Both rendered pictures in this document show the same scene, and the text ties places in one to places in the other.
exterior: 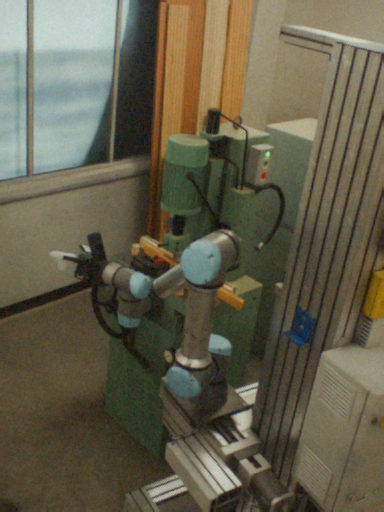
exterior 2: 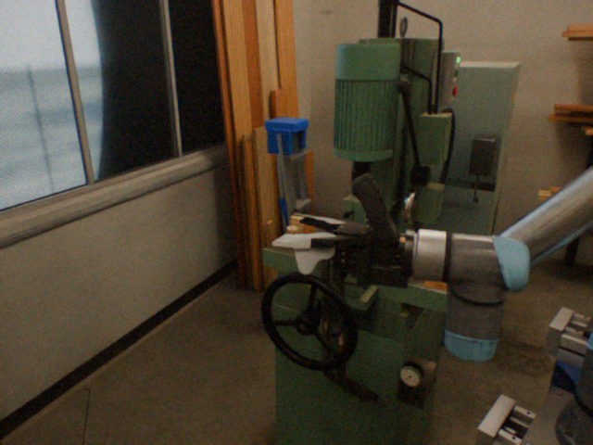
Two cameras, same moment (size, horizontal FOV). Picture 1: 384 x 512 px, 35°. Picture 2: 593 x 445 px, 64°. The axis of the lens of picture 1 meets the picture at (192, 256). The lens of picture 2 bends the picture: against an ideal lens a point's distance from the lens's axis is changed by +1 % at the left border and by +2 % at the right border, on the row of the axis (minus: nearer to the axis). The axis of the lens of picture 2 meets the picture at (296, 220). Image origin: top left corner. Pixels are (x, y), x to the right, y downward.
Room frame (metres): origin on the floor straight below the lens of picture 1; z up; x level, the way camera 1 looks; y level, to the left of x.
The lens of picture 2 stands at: (1.20, 0.59, 1.51)
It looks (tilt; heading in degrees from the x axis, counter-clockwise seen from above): 21 degrees down; 347
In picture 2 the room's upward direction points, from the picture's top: straight up
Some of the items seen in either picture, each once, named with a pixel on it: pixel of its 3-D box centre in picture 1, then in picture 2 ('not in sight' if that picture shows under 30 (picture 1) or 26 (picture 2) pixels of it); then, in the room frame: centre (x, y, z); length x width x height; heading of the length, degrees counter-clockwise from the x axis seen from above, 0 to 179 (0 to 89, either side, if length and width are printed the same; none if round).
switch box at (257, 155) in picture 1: (259, 164); (445, 78); (2.62, -0.24, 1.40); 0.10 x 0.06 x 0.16; 137
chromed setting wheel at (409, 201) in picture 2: not in sight; (411, 206); (2.50, -0.10, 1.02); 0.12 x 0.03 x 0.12; 137
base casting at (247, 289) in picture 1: (188, 288); (369, 271); (2.58, 0.00, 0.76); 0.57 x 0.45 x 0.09; 137
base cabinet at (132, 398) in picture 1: (179, 357); (363, 365); (2.57, 0.00, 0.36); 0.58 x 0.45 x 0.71; 137
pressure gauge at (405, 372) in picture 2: (171, 356); (411, 375); (2.15, 0.03, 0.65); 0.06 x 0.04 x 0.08; 47
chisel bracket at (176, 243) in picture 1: (179, 242); (362, 207); (2.50, 0.07, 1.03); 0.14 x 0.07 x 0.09; 137
